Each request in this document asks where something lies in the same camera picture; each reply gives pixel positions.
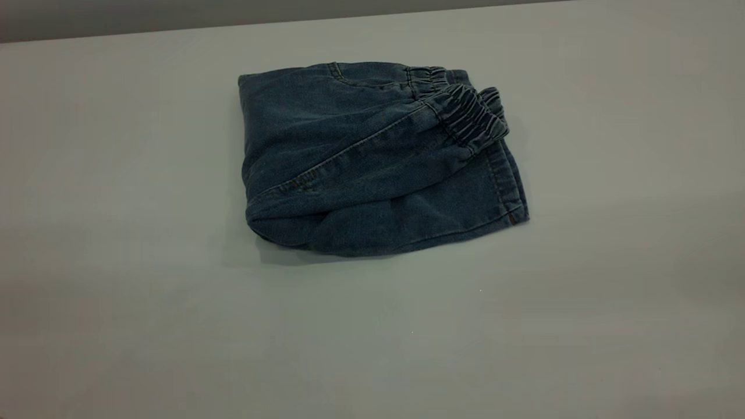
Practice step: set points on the blue denim jeans basketball print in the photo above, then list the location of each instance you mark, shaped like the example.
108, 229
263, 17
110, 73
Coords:
361, 163

